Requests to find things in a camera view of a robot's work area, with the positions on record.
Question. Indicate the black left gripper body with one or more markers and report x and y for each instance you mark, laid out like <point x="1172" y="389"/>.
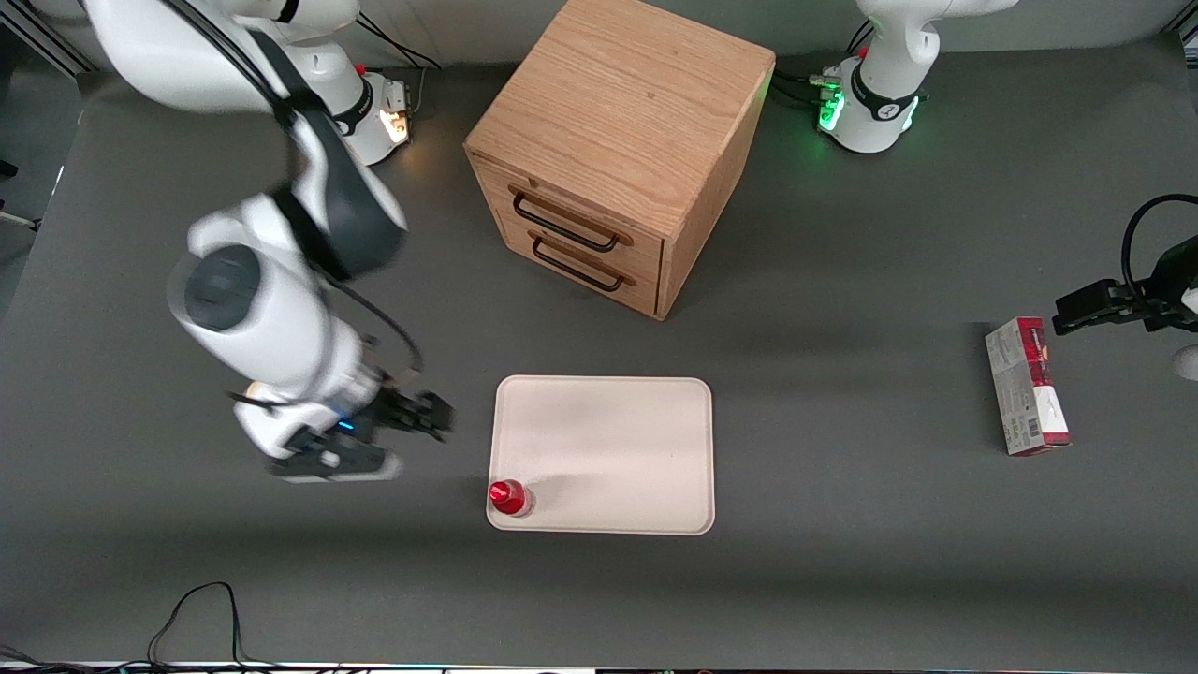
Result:
<point x="1168" y="285"/>

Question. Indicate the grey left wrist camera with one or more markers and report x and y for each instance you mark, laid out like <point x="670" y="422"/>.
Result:
<point x="1189" y="362"/>

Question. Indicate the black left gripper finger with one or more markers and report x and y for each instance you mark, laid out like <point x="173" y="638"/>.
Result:
<point x="1090" y="321"/>
<point x="1090" y="298"/>

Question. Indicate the grey and red carton box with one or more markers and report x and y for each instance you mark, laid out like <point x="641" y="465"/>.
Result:
<point x="1027" y="386"/>

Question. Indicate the aluminium frame rail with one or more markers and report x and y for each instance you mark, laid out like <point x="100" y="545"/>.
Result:
<point x="42" y="42"/>

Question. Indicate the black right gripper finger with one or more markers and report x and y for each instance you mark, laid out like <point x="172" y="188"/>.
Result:
<point x="421" y="405"/>
<point x="416" y="429"/>

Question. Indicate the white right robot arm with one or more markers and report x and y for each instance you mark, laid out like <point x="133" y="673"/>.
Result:
<point x="281" y="300"/>

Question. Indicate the wooden drawer cabinet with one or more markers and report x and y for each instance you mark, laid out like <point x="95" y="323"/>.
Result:
<point x="618" y="122"/>

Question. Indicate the beige rectangular tray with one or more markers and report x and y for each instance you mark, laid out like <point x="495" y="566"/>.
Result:
<point x="618" y="449"/>

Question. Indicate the red coke bottle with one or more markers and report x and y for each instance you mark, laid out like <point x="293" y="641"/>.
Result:
<point x="509" y="497"/>

